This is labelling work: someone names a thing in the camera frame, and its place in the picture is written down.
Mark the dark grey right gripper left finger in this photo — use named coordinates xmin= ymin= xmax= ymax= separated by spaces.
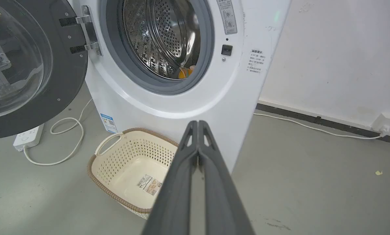
xmin=141 ymin=120 xmax=199 ymax=235

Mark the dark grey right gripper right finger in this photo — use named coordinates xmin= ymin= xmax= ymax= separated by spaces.
xmin=198 ymin=120 xmax=256 ymax=235

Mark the white front-load washing machine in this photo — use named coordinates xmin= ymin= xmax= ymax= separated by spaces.
xmin=67 ymin=0 xmax=292 ymax=173

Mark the dark round washer door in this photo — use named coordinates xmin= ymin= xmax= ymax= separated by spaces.
xmin=0 ymin=0 xmax=88 ymax=140

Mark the cream perforated laundry basket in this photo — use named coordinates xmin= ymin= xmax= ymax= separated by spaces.
xmin=87 ymin=128 xmax=179 ymax=219

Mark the orange cloth in drum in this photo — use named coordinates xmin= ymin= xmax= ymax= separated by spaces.
xmin=178 ymin=65 xmax=196 ymax=79

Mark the white power strip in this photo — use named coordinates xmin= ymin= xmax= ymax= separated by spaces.
xmin=13 ymin=123 xmax=45 ymax=152

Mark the white power strip cable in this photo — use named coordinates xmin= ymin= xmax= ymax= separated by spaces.
xmin=23 ymin=98 xmax=93 ymax=166

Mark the white wall socket plug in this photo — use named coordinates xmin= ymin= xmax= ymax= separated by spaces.
xmin=371 ymin=114 xmax=390 ymax=137

